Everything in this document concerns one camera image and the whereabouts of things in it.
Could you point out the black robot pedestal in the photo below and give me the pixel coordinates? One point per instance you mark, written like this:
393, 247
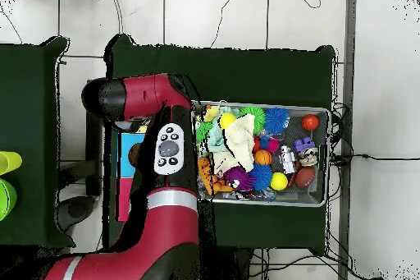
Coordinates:
233, 267

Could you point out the green spiky ball with eyes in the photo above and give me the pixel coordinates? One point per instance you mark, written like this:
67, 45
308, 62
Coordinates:
203, 129

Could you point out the bright green plastic cup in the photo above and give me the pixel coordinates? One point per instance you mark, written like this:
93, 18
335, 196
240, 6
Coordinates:
6, 199

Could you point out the yellow-green plastic cup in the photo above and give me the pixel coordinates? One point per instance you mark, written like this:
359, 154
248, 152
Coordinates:
10, 161

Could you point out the purple spiky toy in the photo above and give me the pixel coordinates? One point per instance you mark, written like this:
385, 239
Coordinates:
239, 178

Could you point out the mint green cloth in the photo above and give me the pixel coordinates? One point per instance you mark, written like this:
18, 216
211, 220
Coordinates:
215, 138

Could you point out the wooden box with three holes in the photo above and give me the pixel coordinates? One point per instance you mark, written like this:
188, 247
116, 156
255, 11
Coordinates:
126, 158

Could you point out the cream muslin cloth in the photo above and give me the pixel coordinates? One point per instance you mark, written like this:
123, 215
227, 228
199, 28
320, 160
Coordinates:
242, 142

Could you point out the shallow mesh bin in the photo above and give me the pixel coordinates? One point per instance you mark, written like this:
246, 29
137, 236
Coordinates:
318, 194

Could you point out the green spiky ball white nub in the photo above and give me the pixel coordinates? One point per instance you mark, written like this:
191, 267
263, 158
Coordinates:
259, 115

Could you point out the dark green side-table cloth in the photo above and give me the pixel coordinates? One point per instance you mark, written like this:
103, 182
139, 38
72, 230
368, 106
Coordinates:
26, 96

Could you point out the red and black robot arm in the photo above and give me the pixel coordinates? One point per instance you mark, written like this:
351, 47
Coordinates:
154, 92

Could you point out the blue spiky ball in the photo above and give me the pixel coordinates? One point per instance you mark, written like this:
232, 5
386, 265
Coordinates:
261, 176
277, 120

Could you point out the black upright panel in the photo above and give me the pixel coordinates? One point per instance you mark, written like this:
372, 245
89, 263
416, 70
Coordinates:
94, 148

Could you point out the dark green table cloth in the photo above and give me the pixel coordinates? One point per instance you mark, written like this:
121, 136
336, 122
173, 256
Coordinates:
262, 73

